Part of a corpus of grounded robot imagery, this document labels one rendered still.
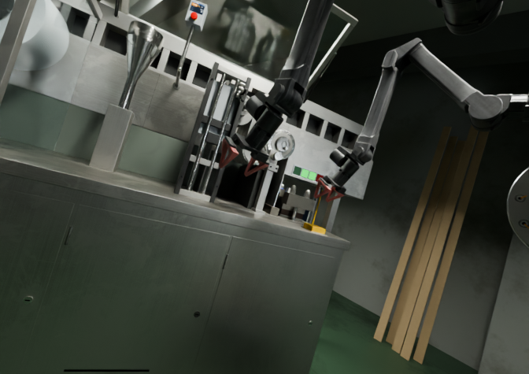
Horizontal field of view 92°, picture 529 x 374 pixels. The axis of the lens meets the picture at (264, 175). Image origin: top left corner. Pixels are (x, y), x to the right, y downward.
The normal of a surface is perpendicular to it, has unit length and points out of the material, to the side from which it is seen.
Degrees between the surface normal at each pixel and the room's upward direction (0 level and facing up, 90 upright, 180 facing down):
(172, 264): 90
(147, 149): 90
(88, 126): 90
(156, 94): 90
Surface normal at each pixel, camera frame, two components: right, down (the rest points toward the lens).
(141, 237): 0.36, 0.07
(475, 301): -0.66, -0.23
